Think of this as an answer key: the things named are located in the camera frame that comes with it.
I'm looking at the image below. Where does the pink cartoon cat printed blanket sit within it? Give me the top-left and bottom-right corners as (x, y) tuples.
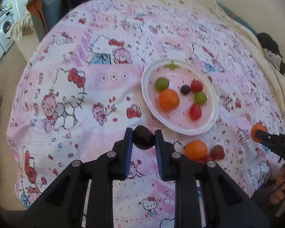
(6, 0), (285, 228)

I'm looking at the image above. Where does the blue-grey armchair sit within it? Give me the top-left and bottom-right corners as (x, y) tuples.
(26, 0), (69, 36)

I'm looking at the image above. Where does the orange tangerine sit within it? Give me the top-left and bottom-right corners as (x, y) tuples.
(250, 123), (268, 143)
(159, 88), (180, 111)
(183, 140), (208, 161)

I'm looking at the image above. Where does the green grape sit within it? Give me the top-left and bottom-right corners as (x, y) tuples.
(155, 77), (170, 92)
(194, 91), (207, 105)

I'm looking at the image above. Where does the red cherry tomato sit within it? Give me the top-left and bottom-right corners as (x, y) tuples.
(189, 103), (202, 121)
(190, 79), (204, 93)

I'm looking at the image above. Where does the white washing machine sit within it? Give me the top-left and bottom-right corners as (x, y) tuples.
(0, 7), (17, 53)

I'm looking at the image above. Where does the red strawberry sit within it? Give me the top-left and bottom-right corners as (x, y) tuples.
(210, 145), (226, 160)

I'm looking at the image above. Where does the pink strawberry-print plate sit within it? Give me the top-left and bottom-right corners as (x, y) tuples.
(141, 58), (219, 136)

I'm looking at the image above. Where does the person's right hand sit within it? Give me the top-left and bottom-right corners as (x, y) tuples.
(269, 163), (285, 205)

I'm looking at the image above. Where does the dark clothes heap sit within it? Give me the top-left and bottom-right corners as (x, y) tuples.
(256, 33), (285, 74)

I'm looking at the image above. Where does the beige cloth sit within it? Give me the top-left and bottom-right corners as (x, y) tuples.
(6, 12), (35, 41)

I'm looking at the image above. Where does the dark purple plum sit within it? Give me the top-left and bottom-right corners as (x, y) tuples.
(132, 125), (155, 150)

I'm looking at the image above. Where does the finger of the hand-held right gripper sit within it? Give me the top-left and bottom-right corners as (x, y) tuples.
(255, 129), (279, 151)

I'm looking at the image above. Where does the striped garment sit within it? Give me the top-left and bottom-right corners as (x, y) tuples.
(264, 49), (283, 70)

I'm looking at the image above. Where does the white refrigerator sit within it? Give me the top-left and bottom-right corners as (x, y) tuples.
(0, 0), (31, 22)

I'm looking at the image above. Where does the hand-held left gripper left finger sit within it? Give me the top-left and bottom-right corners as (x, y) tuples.
(21, 127), (135, 228)

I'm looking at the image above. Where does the teal headboard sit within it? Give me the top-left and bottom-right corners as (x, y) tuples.
(216, 2), (259, 35)

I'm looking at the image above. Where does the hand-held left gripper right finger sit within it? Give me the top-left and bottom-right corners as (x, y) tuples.
(154, 129), (270, 228)

